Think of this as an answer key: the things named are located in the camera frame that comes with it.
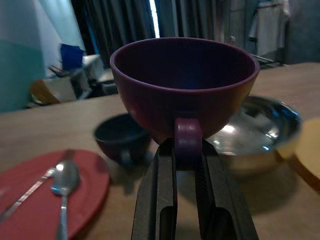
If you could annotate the white cushioned seat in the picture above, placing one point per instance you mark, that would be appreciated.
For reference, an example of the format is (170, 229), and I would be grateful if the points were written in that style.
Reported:
(96, 66)

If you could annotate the cardboard box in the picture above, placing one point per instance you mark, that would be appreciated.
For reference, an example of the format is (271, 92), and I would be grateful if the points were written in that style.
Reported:
(51, 91)

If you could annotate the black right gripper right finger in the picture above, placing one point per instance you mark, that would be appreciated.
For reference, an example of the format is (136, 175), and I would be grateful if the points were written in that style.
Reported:
(225, 197)

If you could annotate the stainless steel bowl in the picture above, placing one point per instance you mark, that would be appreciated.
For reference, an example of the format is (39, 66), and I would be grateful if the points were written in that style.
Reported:
(255, 135)

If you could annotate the silver metal spoon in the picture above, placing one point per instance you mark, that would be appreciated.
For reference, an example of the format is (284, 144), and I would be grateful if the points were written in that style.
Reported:
(65, 180)

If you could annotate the red plate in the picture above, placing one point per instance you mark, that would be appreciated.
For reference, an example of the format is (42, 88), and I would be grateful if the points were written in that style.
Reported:
(37, 200)

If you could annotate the dark grey curtain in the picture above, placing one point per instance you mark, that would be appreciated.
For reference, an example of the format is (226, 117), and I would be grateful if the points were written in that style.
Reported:
(120, 27)

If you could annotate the blue bag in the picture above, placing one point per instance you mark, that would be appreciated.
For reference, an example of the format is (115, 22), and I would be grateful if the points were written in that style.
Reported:
(72, 56)

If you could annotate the white hanging towel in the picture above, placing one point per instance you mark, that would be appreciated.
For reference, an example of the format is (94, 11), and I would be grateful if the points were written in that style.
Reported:
(268, 28)

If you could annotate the dark blue cup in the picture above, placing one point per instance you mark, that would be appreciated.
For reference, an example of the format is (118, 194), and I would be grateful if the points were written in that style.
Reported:
(120, 137)

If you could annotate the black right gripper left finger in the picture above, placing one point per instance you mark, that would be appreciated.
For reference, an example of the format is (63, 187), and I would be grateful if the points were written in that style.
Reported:
(155, 192)

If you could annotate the purple plastic cup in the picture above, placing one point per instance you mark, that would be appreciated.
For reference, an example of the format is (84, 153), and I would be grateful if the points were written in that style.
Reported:
(183, 87)

